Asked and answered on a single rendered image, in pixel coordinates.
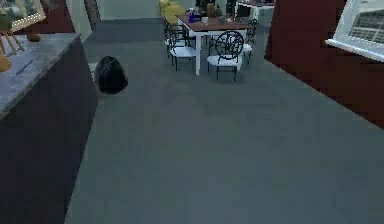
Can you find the blue bottle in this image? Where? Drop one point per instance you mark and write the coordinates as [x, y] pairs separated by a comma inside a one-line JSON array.
[[191, 16]]

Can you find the yellow armchair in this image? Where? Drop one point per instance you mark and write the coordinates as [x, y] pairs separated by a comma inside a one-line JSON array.
[[171, 10]]

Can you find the black round bin bag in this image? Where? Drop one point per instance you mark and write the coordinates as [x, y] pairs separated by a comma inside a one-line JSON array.
[[110, 75]]

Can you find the framed picture on wall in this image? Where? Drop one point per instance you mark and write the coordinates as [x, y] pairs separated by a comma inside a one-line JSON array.
[[20, 11]]

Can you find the white cup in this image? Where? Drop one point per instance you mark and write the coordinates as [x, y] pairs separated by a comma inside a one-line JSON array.
[[204, 20]]

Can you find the black white seat chair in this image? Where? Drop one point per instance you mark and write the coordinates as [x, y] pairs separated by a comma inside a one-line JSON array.
[[170, 33], [180, 46], [249, 36], [226, 50]]

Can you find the white framed window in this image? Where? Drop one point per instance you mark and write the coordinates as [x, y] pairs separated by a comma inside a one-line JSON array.
[[363, 26]]

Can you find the tan round object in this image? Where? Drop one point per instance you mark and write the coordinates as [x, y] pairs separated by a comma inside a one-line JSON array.
[[4, 63]]

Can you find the dark counter with grey top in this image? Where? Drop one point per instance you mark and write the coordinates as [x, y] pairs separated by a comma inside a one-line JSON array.
[[40, 126]]

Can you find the brown top white dining table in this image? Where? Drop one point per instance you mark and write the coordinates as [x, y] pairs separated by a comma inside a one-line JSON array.
[[213, 26]]

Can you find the wooden easel stand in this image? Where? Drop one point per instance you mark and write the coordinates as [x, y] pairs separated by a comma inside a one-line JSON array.
[[10, 40]]

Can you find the brown round lump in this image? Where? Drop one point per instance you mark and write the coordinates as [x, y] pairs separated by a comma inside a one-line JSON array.
[[33, 37]]

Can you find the white side table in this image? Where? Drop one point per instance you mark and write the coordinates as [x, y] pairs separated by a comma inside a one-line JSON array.
[[255, 7]]

